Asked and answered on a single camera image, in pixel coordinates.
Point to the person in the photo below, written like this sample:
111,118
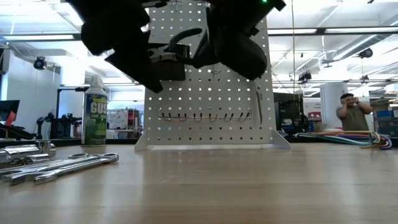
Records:
354,118

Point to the green white spray can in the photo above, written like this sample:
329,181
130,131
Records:
94,118

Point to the metal multi-hook wrench rack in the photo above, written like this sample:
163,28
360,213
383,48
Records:
205,117

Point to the black plastic peg board bin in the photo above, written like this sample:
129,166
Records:
171,73

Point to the black equipment cabinet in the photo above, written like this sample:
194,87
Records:
289,112

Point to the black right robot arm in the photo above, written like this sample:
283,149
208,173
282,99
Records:
236,12

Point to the chrome socket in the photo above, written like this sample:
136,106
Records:
46,148

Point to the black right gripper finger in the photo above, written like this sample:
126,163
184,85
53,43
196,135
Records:
185,54

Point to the white metal peg board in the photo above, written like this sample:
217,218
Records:
217,99

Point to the white round pillar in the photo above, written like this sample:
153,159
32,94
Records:
332,105

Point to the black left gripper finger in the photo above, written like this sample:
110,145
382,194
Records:
140,65

